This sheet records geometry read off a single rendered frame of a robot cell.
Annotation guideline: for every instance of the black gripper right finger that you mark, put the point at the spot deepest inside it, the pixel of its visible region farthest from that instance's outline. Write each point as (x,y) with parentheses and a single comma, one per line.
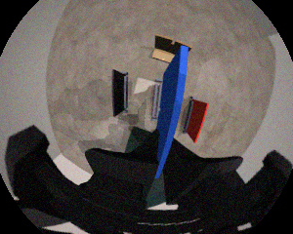
(183,170)

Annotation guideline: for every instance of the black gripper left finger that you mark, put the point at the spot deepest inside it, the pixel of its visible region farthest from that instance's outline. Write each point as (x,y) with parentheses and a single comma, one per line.
(139,166)

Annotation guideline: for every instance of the blue notched board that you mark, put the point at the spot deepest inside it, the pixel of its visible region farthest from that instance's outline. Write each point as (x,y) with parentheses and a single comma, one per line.
(173,88)

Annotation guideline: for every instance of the red flat board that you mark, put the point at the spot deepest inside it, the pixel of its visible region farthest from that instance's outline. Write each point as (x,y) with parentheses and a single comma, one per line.
(196,119)

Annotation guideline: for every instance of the tan slotted board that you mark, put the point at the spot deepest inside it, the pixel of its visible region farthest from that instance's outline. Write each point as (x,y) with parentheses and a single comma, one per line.
(165,49)

